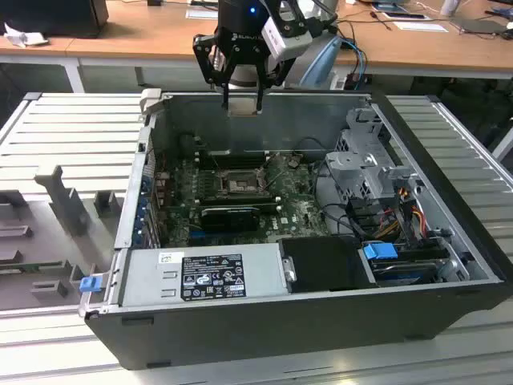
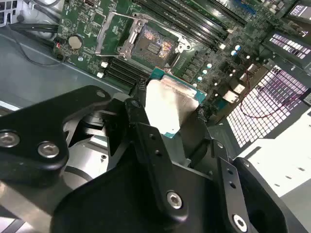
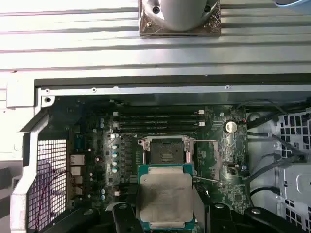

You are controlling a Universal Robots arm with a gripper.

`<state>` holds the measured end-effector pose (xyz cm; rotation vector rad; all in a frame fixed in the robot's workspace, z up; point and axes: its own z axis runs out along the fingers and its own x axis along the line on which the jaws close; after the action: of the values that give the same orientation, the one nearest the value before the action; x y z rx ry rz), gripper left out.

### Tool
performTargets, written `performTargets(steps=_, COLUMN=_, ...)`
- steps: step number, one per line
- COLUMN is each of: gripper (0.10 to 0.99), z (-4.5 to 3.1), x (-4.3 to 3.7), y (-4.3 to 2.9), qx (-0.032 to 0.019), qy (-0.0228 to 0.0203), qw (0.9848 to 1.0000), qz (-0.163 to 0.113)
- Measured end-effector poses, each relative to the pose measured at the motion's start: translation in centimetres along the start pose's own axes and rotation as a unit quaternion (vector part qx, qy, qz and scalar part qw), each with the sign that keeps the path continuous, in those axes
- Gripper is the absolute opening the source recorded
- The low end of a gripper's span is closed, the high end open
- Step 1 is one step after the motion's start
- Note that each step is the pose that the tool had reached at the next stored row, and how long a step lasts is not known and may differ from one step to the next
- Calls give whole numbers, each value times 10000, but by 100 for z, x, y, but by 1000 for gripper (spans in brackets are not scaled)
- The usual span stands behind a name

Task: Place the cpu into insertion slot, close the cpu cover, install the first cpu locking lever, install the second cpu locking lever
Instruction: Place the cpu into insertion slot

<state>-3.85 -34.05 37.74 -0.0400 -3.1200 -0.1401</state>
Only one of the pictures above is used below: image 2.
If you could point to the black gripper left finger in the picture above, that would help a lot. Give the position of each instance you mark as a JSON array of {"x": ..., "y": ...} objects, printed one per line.
[{"x": 31, "y": 126}]

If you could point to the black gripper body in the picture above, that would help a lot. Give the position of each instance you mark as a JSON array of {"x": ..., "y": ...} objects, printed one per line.
[{"x": 116, "y": 201}]

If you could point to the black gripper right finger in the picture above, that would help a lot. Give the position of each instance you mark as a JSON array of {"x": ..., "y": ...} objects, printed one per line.
[{"x": 230, "y": 184}]

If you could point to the silver CPU green edge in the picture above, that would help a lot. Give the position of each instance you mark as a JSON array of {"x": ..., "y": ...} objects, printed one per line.
[{"x": 170, "y": 102}]

